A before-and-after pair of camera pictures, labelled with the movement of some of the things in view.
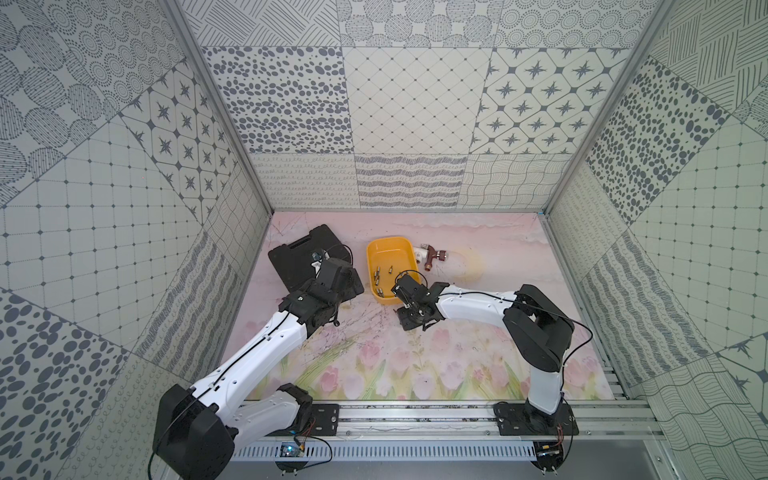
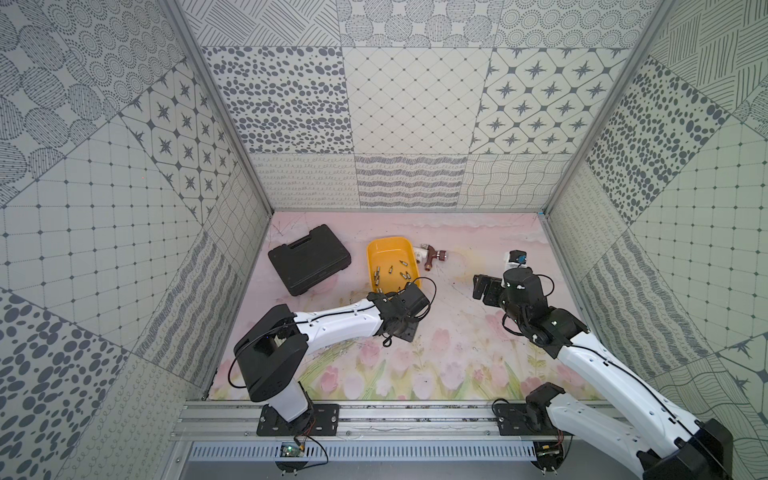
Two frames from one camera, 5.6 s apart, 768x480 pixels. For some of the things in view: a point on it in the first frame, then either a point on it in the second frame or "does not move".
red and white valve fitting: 430,253 does not move
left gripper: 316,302 to 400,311
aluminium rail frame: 618,419 does not move
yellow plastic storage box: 388,257 does not move
